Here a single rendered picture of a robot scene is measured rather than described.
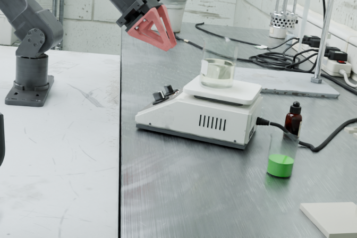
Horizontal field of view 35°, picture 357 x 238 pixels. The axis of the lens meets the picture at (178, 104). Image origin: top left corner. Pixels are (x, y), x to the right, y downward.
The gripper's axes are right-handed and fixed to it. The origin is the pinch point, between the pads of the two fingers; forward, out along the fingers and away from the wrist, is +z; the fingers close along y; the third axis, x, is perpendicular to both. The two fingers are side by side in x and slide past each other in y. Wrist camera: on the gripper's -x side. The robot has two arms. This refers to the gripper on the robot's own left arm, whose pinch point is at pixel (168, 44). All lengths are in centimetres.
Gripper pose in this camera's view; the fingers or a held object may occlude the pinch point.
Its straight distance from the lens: 107.7
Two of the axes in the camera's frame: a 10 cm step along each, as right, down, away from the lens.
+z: 6.6, 7.5, -0.1
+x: -6.9, 6.2, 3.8
